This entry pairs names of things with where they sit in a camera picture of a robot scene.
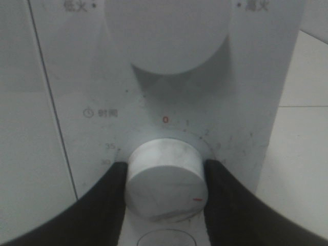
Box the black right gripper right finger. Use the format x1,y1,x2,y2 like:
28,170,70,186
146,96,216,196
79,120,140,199
204,159,327,245

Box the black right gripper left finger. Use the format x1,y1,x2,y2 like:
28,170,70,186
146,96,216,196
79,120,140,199
5,162,128,245

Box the round white door button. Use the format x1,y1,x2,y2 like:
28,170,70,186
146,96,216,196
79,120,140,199
136,229,197,246

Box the white microwave door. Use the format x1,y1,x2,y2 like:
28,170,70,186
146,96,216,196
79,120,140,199
1,1,76,243

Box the white microwave knob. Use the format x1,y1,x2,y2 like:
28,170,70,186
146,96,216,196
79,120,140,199
125,138,208,221
104,0,232,74

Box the white microwave oven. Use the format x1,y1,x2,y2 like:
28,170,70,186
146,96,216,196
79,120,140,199
0,0,300,246

